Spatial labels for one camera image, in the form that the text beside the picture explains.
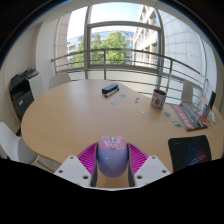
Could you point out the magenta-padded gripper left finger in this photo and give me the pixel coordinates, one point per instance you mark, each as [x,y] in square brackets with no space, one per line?
[71,170]

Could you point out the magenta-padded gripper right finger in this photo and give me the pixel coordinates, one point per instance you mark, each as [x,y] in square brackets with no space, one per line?
[151,170]

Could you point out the pink and lilac computer mouse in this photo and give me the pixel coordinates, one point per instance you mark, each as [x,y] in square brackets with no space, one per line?
[112,156]

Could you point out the black mouse pad, coloured print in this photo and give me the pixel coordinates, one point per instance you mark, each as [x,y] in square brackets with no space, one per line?
[190,151]

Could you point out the small teal sticker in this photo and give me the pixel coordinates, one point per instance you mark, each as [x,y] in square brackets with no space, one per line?
[177,124]
[166,114]

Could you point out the white chair with wooden legs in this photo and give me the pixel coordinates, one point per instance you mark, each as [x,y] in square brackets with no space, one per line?
[13,145]

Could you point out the red and black magazine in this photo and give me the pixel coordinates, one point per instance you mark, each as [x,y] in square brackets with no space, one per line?
[189,116]

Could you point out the white mug with red print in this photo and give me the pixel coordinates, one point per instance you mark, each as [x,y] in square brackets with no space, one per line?
[158,99]

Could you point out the small white card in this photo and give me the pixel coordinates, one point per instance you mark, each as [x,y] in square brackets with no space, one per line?
[137,99]

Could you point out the small blue and white box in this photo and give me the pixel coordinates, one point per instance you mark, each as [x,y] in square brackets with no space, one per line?
[205,111]

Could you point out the white and blue leaflet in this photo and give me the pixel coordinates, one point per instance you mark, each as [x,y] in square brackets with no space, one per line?
[211,116]

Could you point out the blue marker pen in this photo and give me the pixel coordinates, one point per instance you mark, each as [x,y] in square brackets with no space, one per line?
[112,92]

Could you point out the black whiteboard eraser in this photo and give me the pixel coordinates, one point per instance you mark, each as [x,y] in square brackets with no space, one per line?
[109,88]

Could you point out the black and white office printer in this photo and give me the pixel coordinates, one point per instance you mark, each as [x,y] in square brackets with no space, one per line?
[23,90]

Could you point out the grey metal balcony railing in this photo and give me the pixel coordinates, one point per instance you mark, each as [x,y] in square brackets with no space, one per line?
[113,65]

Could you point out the grey window frame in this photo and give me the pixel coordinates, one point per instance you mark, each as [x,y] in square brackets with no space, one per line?
[87,43]

